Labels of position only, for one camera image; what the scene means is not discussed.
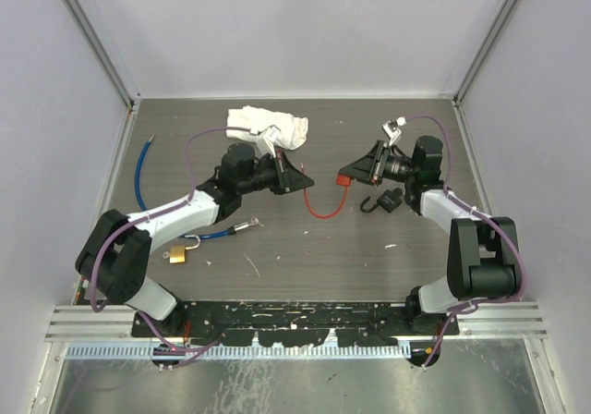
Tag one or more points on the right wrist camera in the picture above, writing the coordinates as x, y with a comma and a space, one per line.
392, 130

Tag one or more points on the brass padlock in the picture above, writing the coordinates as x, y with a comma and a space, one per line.
177, 254

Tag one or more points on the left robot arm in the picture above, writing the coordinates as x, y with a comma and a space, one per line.
116, 255

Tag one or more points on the white crumpled cloth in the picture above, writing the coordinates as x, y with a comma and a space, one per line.
248, 122

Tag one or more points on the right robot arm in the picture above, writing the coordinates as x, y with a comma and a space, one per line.
483, 264

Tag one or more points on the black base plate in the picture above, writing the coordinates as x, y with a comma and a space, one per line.
298, 324

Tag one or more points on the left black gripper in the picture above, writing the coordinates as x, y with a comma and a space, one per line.
288, 178

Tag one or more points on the red cable padlock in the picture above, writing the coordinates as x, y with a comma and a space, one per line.
326, 205

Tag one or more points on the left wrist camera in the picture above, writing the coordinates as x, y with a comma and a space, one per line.
265, 139

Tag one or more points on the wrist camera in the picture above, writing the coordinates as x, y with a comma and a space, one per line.
265, 139
392, 130

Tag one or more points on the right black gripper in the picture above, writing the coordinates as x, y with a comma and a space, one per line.
369, 169

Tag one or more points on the black padlock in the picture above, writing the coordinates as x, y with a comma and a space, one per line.
389, 200

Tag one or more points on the slotted cable duct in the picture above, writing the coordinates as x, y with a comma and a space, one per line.
151, 350

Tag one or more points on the aluminium frame rail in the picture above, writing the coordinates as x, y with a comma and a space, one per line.
512, 320

